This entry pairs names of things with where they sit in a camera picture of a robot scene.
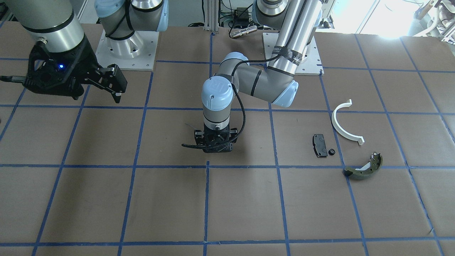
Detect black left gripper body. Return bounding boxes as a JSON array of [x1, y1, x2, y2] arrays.
[[194, 127, 237, 153]]

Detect aluminium frame post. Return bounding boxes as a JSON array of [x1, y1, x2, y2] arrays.
[[202, 0, 220, 34]]

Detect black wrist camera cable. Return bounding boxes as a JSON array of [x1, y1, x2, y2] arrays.
[[181, 84, 247, 150]]

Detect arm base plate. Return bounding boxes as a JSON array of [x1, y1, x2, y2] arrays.
[[95, 31, 159, 71], [262, 32, 324, 76]]

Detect olive metal brake shoe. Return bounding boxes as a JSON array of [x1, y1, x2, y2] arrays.
[[343, 152, 382, 180]]

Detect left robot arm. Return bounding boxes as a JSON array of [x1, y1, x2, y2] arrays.
[[187, 0, 323, 153]]

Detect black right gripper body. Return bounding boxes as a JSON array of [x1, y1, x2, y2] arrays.
[[22, 36, 101, 99]]

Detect black brake pad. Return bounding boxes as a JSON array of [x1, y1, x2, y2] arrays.
[[312, 134, 328, 158]]

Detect white curved plastic bracket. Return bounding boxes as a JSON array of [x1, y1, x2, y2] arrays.
[[331, 99, 365, 146]]

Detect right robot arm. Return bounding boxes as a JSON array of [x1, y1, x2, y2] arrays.
[[1, 0, 169, 103]]

